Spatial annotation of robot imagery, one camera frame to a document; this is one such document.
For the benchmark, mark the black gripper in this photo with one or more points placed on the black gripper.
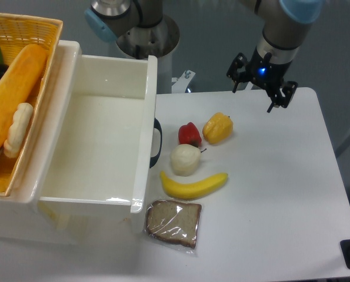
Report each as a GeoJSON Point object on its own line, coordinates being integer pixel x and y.
{"type": "Point", "coordinates": [265, 74]}

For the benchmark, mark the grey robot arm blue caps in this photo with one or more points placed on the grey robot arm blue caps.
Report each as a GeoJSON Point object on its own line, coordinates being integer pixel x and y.
{"type": "Point", "coordinates": [287, 23]}

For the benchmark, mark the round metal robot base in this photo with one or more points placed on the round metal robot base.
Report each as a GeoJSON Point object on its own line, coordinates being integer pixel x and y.
{"type": "Point", "coordinates": [159, 41]}

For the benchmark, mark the pale white pear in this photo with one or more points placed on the pale white pear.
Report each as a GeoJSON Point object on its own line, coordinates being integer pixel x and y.
{"type": "Point", "coordinates": [184, 159]}

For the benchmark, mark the yellow bell pepper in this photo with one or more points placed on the yellow bell pepper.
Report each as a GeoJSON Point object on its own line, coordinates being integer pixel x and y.
{"type": "Point", "coordinates": [217, 128]}

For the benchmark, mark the red bell pepper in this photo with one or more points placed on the red bell pepper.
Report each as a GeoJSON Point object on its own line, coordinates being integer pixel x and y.
{"type": "Point", "coordinates": [189, 134]}

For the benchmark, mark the yellow banana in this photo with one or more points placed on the yellow banana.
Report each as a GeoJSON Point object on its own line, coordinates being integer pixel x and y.
{"type": "Point", "coordinates": [195, 190]}

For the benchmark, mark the wrapped brown bread slice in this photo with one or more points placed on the wrapped brown bread slice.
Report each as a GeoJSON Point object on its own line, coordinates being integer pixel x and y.
{"type": "Point", "coordinates": [174, 224]}

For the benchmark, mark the white open drawer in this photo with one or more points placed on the white open drawer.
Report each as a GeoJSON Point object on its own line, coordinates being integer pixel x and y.
{"type": "Point", "coordinates": [103, 155]}

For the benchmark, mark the small white pastry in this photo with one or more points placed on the small white pastry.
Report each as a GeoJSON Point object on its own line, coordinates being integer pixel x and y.
{"type": "Point", "coordinates": [17, 130]}

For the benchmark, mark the yellow wicker basket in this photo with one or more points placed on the yellow wicker basket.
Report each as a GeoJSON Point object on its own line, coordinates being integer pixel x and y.
{"type": "Point", "coordinates": [16, 32]}

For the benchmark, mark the orange baguette loaf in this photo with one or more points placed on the orange baguette loaf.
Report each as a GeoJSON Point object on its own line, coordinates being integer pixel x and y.
{"type": "Point", "coordinates": [17, 83]}

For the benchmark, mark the white cabinet body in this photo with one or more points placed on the white cabinet body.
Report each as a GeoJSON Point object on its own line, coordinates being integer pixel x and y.
{"type": "Point", "coordinates": [22, 214]}

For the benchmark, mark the white mounting bracket with bolt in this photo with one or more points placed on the white mounting bracket with bolt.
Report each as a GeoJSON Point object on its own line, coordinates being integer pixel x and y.
{"type": "Point", "coordinates": [183, 83]}

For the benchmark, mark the black drawer handle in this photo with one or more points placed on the black drawer handle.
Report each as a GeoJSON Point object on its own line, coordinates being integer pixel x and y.
{"type": "Point", "coordinates": [156, 143]}

